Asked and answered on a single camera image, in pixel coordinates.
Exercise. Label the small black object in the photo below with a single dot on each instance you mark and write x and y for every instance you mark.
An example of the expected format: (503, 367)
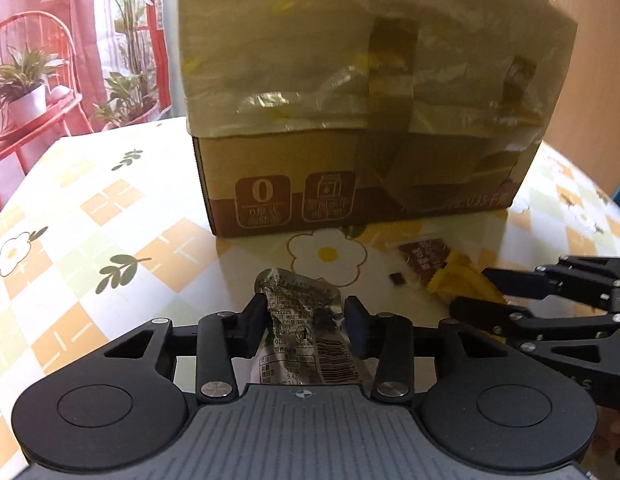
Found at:
(396, 279)

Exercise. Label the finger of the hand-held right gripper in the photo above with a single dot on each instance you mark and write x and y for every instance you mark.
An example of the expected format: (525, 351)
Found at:
(482, 315)
(510, 282)

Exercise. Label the brown snack packet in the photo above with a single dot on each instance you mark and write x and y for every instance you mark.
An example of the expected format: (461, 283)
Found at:
(422, 255)

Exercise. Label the wooden board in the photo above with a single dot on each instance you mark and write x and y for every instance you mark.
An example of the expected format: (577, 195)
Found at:
(600, 85)

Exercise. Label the yellow snack packet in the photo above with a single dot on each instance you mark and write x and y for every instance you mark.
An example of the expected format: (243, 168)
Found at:
(462, 280)

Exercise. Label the silver foil snack packet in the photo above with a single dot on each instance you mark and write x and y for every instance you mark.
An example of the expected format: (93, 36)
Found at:
(305, 310)

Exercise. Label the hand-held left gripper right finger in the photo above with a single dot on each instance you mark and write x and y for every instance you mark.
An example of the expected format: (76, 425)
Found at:
(357, 327)

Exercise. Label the cardboard box with plastic liner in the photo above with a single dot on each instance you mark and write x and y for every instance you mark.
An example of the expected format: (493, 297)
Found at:
(315, 85)

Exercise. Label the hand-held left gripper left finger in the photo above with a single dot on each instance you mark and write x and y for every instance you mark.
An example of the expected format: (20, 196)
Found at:
(252, 327)

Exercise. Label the printed room scene backdrop cloth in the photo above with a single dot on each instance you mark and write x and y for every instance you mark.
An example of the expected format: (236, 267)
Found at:
(90, 60)

